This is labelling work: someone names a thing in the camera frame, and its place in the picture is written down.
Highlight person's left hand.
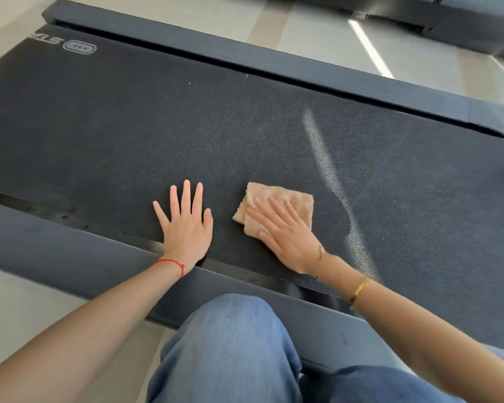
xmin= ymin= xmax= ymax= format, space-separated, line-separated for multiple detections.
xmin=152 ymin=179 xmax=214 ymax=269

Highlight person's right hand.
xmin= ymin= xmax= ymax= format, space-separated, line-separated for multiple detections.
xmin=246 ymin=195 xmax=325 ymax=277

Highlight beige cleaning cloth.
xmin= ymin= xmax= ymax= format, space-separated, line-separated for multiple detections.
xmin=232 ymin=181 xmax=315 ymax=238

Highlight black treadmill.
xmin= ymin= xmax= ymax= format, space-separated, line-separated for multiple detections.
xmin=209 ymin=0 xmax=504 ymax=66
xmin=0 ymin=0 xmax=504 ymax=374

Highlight person's left forearm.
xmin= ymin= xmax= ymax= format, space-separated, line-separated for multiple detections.
xmin=0 ymin=260 xmax=185 ymax=403

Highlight person's right forearm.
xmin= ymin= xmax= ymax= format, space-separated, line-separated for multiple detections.
xmin=316 ymin=254 xmax=504 ymax=403

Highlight person's blue jeans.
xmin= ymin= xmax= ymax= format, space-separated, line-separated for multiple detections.
xmin=146 ymin=293 xmax=504 ymax=403

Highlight gold bangle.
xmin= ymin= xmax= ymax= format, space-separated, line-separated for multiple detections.
xmin=348 ymin=277 xmax=371 ymax=310

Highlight red string bracelet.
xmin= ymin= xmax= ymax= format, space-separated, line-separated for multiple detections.
xmin=152 ymin=259 xmax=186 ymax=280

